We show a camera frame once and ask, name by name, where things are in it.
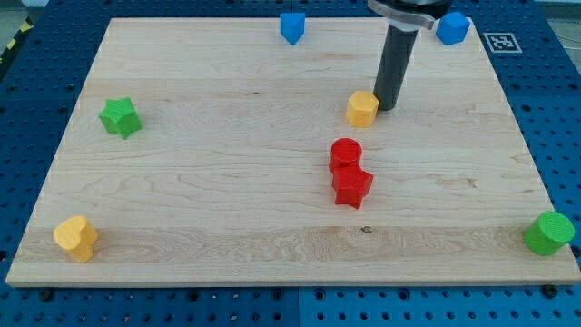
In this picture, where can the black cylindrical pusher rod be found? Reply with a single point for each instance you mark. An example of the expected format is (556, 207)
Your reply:
(393, 65)

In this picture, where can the yellow heart block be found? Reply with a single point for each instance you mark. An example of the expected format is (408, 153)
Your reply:
(77, 237)

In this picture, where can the light wooden board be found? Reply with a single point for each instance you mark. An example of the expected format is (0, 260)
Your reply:
(228, 183)

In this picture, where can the green cylinder block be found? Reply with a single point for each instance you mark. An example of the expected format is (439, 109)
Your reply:
(549, 232)

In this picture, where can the green star block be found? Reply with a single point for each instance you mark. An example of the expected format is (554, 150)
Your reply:
(120, 117)

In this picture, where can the yellow hexagon block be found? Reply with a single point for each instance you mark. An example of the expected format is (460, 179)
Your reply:
(362, 109)

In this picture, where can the red star block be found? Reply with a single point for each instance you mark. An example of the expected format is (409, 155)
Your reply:
(351, 184)

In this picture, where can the red cylinder block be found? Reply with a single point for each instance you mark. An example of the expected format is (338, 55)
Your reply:
(343, 153)

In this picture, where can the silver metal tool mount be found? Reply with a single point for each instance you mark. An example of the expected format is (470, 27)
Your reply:
(411, 14)

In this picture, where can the white fiducial marker tag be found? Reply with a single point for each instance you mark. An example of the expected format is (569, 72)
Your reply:
(502, 43)

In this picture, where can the blue hexagon block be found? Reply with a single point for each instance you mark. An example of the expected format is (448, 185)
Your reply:
(453, 28)

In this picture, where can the blue triangular block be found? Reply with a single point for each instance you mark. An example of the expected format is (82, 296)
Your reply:
(292, 26)

